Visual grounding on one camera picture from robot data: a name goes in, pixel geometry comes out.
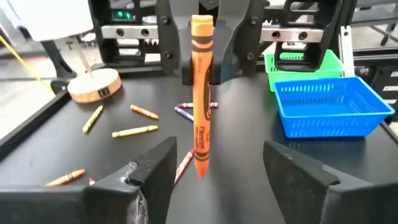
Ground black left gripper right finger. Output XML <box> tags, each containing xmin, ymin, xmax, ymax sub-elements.
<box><xmin>263</xmin><ymin>140</ymin><xmax>398</xmax><ymax>224</ymax></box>

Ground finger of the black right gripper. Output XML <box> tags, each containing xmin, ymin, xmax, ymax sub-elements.
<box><xmin>211</xmin><ymin>0</ymin><xmax>265</xmax><ymax>85</ymax></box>
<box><xmin>155</xmin><ymin>0</ymin><xmax>200</xmax><ymax>86</ymax></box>

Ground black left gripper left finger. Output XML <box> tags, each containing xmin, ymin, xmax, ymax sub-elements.
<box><xmin>0</xmin><ymin>136</ymin><xmax>178</xmax><ymax>224</ymax></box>

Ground orange crayon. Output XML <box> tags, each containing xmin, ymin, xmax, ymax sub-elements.
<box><xmin>129</xmin><ymin>104</ymin><xmax>160</xmax><ymax>121</ymax></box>
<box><xmin>45</xmin><ymin>169</ymin><xmax>86</xmax><ymax>187</ymax></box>
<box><xmin>190</xmin><ymin>14</ymin><xmax>215</xmax><ymax>180</ymax></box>

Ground red crayon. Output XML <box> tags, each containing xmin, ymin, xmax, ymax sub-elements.
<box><xmin>177</xmin><ymin>101</ymin><xmax>219</xmax><ymax>110</ymax></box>
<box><xmin>174</xmin><ymin>149</ymin><xmax>195</xmax><ymax>185</ymax></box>

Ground blue crayon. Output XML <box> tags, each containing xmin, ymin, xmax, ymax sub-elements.
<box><xmin>174</xmin><ymin>106</ymin><xmax>195</xmax><ymax>123</ymax></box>

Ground yellow-green crayon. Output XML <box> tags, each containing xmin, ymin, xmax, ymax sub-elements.
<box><xmin>81</xmin><ymin>105</ymin><xmax>104</xmax><ymax>134</ymax></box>

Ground yellow crayon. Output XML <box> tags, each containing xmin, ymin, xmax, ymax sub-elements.
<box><xmin>111</xmin><ymin>124</ymin><xmax>159</xmax><ymax>139</ymax></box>

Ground green plastic basket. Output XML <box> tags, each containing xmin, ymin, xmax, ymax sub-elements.
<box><xmin>263</xmin><ymin>49</ymin><xmax>345</xmax><ymax>93</ymax></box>

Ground black device green lights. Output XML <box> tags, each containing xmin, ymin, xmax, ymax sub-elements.
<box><xmin>108</xmin><ymin>0</ymin><xmax>156</xmax><ymax>26</ymax></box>

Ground blue plastic basket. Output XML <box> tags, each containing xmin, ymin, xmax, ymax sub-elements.
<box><xmin>272</xmin><ymin>76</ymin><xmax>396</xmax><ymax>139</ymax></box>

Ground thin lamp stem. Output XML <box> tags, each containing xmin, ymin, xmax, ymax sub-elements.
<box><xmin>74</xmin><ymin>37</ymin><xmax>94</xmax><ymax>78</ymax></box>

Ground round wooden lamp base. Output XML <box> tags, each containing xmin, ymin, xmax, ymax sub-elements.
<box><xmin>67</xmin><ymin>68</ymin><xmax>123</xmax><ymax>104</ymax></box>

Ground black box white labels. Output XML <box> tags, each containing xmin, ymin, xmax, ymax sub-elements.
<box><xmin>369</xmin><ymin>67</ymin><xmax>398</xmax><ymax>125</ymax></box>

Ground black stand leg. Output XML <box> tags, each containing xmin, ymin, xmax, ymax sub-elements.
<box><xmin>40</xmin><ymin>39</ymin><xmax>78</xmax><ymax>80</ymax></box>

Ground black curved clamp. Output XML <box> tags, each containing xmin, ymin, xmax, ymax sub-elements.
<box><xmin>50</xmin><ymin>78</ymin><xmax>72</xmax><ymax>95</ymax></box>

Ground white upright metal bracket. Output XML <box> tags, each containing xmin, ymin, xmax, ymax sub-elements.
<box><xmin>340</xmin><ymin>26</ymin><xmax>356</xmax><ymax>78</ymax></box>

